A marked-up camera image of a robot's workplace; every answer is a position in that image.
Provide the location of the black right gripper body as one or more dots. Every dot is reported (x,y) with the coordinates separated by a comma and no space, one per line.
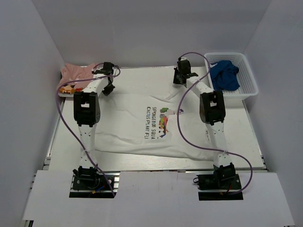
(176,79)

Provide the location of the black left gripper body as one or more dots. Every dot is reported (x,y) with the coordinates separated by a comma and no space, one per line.
(108,89)

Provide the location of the white SpongeBob print t-shirt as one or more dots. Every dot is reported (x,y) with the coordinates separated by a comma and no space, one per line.
(149,125)

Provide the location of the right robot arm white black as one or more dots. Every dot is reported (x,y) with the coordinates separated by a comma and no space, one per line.
(212,114)

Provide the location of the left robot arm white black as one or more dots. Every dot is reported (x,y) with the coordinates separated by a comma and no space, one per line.
(87,114)

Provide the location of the folded white green t-shirt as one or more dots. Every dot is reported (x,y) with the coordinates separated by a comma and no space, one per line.
(60,94)

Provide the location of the folded pink t-shirt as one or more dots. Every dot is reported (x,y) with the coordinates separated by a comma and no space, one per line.
(72,72)

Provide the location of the blue crumpled t-shirt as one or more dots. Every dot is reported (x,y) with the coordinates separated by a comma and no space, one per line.
(224,76)

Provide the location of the white plastic basket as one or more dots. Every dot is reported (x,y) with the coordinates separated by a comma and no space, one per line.
(248,86)

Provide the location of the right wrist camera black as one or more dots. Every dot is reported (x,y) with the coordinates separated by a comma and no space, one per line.
(183,66)

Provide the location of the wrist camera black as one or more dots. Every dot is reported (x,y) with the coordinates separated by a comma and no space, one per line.
(183,66)
(106,68)

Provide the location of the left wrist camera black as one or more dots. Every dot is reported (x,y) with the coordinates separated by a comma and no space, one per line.
(106,68)

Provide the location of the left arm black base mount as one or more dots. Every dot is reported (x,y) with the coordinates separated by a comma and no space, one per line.
(88,183)

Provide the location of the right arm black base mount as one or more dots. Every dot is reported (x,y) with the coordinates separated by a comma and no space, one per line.
(209,189)

